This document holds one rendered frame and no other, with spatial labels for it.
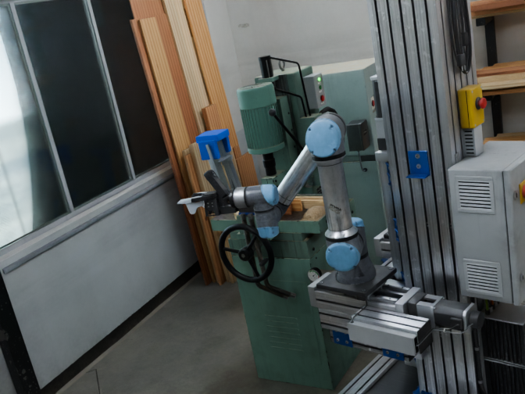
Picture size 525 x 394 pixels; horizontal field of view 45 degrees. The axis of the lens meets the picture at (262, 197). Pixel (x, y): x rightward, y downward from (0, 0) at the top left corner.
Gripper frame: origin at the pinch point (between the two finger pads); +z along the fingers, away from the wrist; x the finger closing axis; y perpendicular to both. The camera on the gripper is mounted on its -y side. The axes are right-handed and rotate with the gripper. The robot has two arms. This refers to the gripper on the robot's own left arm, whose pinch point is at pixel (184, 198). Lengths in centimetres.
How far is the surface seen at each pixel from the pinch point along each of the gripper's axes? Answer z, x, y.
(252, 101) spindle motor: -11, 65, -30
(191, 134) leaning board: 87, 213, -12
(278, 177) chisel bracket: -14, 78, 8
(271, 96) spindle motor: -19, 70, -31
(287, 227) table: -19, 62, 29
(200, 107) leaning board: 82, 227, -30
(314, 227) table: -33, 59, 29
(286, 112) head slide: -20, 85, -23
